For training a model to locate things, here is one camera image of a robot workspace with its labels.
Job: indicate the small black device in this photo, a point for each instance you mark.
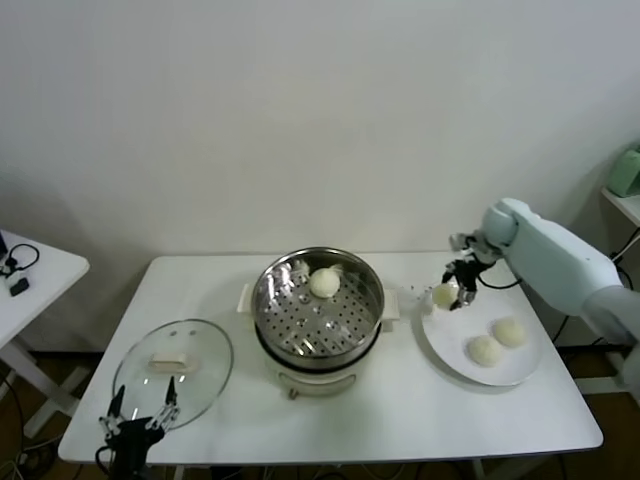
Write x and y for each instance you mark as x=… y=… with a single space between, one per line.
x=20 y=288

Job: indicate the mint green appliance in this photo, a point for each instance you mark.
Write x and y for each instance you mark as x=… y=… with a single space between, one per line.
x=626 y=172

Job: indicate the white steamed baozi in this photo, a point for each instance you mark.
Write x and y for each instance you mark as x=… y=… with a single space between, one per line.
x=484 y=351
x=324 y=285
x=510 y=333
x=443 y=296

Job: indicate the cream electric cooker base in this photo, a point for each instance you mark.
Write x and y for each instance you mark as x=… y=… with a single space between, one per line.
x=315 y=386

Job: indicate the perforated stainless steel steamer basket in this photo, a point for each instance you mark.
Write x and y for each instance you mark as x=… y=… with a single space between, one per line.
x=272 y=300

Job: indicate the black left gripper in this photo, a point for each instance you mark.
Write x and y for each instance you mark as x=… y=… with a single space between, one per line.
x=130 y=435

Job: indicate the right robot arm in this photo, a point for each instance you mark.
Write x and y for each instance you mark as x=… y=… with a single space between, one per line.
x=550 y=250

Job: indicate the white round plate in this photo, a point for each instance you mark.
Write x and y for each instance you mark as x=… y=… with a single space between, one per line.
x=450 y=361

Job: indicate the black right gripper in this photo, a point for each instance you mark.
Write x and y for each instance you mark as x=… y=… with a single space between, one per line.
x=470 y=272

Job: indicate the white shelf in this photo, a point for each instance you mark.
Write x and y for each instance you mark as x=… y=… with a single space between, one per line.
x=625 y=204

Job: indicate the white side table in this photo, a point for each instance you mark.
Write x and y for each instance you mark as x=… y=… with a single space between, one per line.
x=50 y=270

